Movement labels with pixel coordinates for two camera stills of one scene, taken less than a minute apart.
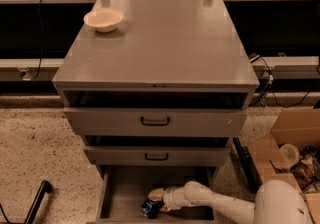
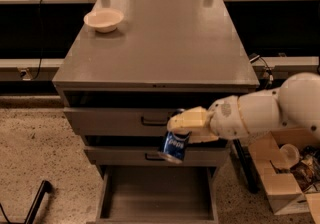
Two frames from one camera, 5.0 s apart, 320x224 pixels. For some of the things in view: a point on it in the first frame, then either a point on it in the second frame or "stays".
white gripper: x=169 y=198 -> x=224 y=118
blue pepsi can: x=150 y=208 -> x=174 y=146
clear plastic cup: x=289 y=155 stays
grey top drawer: x=155 y=122 stays
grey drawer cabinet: x=158 y=89 stays
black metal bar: x=44 y=188 stays
